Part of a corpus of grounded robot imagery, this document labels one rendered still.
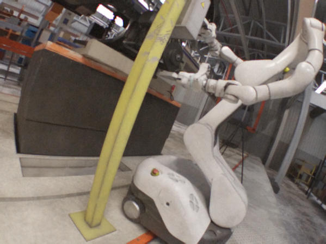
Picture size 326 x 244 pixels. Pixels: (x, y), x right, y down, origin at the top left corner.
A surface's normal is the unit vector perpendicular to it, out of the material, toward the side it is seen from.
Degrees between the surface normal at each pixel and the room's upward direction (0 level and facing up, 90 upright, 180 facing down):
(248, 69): 87
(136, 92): 90
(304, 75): 99
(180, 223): 90
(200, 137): 90
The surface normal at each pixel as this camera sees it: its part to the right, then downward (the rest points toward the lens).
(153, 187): -0.49, -0.11
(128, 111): 0.76, 0.35
